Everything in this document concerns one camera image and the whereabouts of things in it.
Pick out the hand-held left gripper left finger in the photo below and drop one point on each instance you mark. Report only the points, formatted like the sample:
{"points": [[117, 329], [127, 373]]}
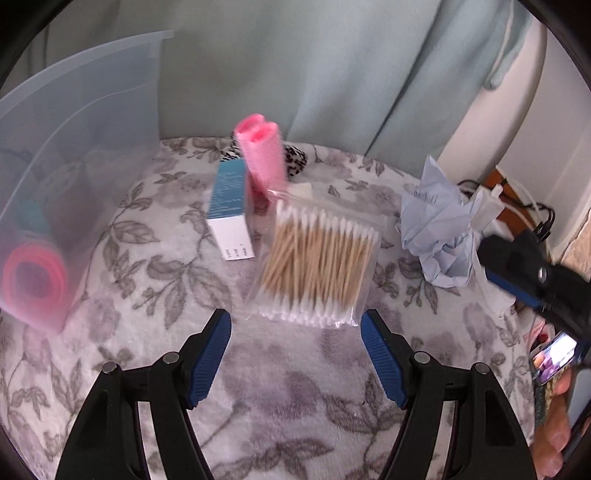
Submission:
{"points": [[210, 362]]}

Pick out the smartphone with lit screen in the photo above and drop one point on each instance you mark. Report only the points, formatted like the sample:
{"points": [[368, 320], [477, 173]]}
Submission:
{"points": [[554, 356]]}

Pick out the crumpled pale blue paper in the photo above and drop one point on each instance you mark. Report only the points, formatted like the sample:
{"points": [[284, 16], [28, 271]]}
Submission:
{"points": [[434, 230]]}

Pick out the teal item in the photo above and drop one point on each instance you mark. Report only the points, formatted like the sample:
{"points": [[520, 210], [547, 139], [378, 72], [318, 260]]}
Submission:
{"points": [[32, 217]]}

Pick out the white charger plug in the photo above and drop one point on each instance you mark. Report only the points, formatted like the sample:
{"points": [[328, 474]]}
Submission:
{"points": [[497, 191]]}

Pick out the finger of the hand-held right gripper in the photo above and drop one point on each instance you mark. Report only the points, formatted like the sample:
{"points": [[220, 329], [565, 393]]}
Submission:
{"points": [[508, 272]]}

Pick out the pale green curtain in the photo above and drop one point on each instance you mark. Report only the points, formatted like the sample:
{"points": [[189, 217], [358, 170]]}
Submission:
{"points": [[300, 69]]}

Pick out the large pink hair roller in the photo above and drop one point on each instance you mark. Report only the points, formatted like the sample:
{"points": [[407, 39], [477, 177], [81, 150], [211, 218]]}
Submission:
{"points": [[34, 281]]}

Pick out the clear plastic storage bin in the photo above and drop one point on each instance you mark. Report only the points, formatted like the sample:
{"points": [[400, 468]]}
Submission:
{"points": [[92, 138]]}

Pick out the blue and white box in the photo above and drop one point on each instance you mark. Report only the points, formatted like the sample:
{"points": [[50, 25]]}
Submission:
{"points": [[228, 207]]}

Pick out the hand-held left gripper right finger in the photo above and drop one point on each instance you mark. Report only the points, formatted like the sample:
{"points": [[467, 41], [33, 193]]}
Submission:
{"points": [[385, 362]]}

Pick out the leopard print scrunchie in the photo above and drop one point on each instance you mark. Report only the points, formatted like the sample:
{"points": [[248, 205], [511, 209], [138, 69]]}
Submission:
{"points": [[295, 161]]}

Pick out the grey floral blanket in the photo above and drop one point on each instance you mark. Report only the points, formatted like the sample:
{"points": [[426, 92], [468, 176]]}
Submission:
{"points": [[286, 415]]}

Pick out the wooden furniture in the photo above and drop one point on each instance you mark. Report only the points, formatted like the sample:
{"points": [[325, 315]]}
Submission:
{"points": [[505, 182]]}

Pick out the bag of cotton swabs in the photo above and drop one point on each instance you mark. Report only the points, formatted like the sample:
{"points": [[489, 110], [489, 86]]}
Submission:
{"points": [[318, 258]]}

